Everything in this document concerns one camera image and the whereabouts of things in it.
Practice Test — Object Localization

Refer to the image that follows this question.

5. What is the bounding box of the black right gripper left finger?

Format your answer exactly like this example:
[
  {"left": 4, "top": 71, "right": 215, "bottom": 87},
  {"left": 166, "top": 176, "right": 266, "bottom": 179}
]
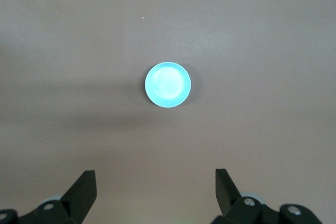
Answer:
[{"left": 0, "top": 169, "right": 98, "bottom": 224}]

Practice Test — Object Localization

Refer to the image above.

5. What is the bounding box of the blue bowl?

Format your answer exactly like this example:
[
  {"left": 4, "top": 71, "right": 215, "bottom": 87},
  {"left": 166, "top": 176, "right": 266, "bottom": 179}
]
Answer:
[{"left": 144, "top": 61, "right": 192, "bottom": 109}]

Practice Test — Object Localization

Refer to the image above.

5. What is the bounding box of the brown table cover cloth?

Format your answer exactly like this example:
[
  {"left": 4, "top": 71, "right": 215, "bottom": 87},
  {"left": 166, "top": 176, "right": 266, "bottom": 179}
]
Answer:
[{"left": 0, "top": 0, "right": 336, "bottom": 224}]

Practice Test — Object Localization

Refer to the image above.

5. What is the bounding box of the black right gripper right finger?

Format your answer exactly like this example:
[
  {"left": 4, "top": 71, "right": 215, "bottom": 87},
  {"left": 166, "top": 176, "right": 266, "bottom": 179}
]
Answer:
[{"left": 209, "top": 168, "right": 324, "bottom": 224}]

